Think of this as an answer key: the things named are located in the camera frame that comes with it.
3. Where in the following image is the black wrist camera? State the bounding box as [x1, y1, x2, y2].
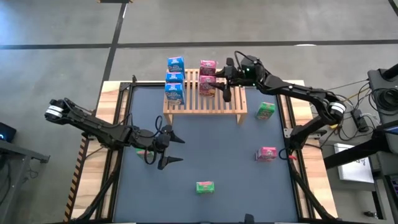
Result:
[239, 56, 266, 82]
[155, 133, 171, 151]

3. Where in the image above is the black power adapter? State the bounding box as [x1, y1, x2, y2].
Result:
[351, 108, 370, 132]

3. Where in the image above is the white board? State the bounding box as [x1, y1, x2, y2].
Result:
[334, 142, 375, 184]

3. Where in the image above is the black aluminium table frame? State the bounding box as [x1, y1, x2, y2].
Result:
[70, 74, 340, 224]

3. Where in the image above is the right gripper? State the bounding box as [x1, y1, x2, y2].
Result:
[208, 58, 242, 103]

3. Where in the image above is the slatted wooden shelf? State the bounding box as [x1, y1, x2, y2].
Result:
[162, 68, 249, 126]

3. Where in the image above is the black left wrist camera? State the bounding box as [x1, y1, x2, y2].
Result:
[155, 133, 171, 151]

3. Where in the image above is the magenta Raisin Bran cereal box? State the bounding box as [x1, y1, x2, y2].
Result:
[199, 60, 218, 77]
[254, 146, 278, 162]
[198, 75, 218, 97]

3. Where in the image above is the blue Rice Krispies cereal box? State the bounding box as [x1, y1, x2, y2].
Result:
[164, 82, 186, 106]
[164, 72, 186, 85]
[167, 56, 186, 74]

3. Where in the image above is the desk with grey metal legs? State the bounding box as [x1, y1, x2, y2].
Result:
[0, 139, 50, 224]

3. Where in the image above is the orange black striped strip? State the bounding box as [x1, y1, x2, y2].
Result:
[63, 136, 90, 222]

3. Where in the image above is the black beam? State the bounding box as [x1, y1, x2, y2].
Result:
[323, 123, 398, 170]

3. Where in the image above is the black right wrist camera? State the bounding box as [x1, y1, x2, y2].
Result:
[239, 56, 266, 82]

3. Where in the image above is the black computer with blue light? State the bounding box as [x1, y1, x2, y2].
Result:
[0, 122, 17, 143]

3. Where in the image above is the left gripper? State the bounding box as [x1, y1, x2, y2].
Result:
[138, 126, 186, 170]

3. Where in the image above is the grey equipment stand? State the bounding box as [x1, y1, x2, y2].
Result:
[366, 63, 398, 125]

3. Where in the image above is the black coiled cable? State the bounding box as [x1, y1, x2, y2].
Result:
[371, 88, 398, 116]

